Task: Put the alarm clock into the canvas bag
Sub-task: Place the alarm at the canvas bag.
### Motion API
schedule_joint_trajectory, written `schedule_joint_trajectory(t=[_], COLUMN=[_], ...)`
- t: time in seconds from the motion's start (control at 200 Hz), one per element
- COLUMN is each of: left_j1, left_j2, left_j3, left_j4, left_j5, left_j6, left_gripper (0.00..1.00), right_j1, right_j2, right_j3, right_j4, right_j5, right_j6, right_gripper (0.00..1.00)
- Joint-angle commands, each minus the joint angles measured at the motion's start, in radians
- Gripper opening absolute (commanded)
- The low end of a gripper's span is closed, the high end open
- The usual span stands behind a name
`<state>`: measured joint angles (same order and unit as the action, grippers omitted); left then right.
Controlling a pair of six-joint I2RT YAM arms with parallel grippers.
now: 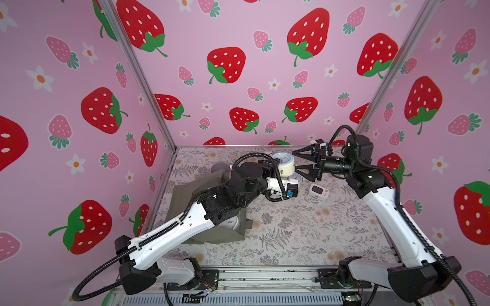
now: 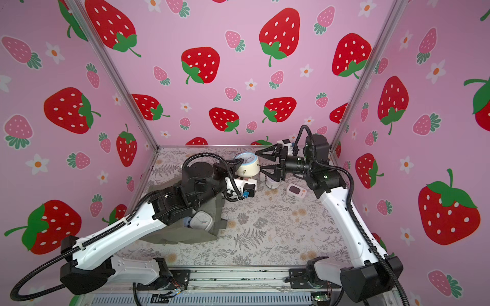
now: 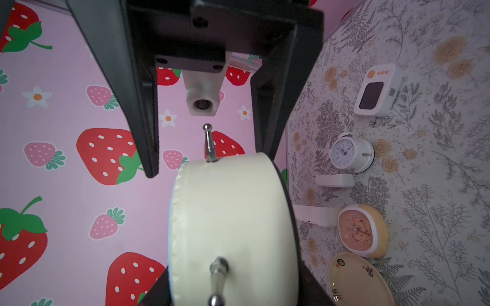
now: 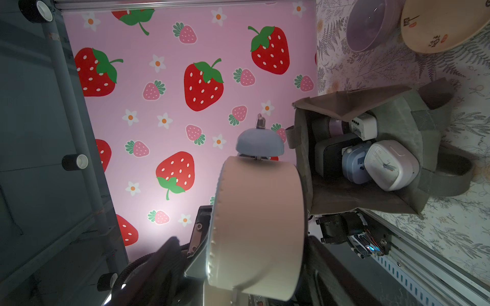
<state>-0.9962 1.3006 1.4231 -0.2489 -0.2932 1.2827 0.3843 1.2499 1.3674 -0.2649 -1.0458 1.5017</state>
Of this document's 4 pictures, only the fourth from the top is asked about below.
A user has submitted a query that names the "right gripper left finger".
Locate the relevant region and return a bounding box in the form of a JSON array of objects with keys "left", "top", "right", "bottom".
[{"left": 108, "top": 237, "right": 182, "bottom": 305}]

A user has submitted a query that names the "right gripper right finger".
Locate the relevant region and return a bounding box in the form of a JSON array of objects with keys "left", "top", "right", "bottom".
[{"left": 304, "top": 236, "right": 381, "bottom": 306}]

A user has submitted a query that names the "small black round clock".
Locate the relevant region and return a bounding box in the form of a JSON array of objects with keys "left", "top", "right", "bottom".
[{"left": 205, "top": 116, "right": 306, "bottom": 305}]

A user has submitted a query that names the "light blue alarm clock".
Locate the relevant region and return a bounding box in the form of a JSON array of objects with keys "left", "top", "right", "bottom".
[{"left": 342, "top": 142, "right": 372, "bottom": 184}]

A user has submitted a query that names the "black square alarm clock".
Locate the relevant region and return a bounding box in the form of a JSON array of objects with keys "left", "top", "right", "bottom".
[{"left": 315, "top": 133, "right": 362, "bottom": 179}]

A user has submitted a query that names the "white pink alarm clock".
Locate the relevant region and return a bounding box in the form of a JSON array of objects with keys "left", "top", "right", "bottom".
[{"left": 364, "top": 140, "right": 420, "bottom": 191}]

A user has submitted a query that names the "pink round alarm clock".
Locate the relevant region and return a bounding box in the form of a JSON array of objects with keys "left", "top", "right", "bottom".
[{"left": 311, "top": 117, "right": 350, "bottom": 142}]

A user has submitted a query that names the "olive green canvas bag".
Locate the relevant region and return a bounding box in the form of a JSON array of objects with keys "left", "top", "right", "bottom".
[{"left": 286, "top": 79, "right": 474, "bottom": 214}]

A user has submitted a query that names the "small white digital clock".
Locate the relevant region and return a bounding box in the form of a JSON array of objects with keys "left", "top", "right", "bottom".
[{"left": 349, "top": 113, "right": 378, "bottom": 141}]

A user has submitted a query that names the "lavender grey bowl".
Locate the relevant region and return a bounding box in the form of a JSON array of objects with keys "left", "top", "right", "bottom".
[{"left": 346, "top": 0, "right": 405, "bottom": 52}]

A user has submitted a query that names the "yellow ceramic plate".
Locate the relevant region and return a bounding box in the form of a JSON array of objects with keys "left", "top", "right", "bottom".
[{"left": 400, "top": 0, "right": 489, "bottom": 54}]

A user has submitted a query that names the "aluminium frame rail front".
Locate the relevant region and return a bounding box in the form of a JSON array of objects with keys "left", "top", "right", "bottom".
[{"left": 361, "top": 210, "right": 489, "bottom": 305}]

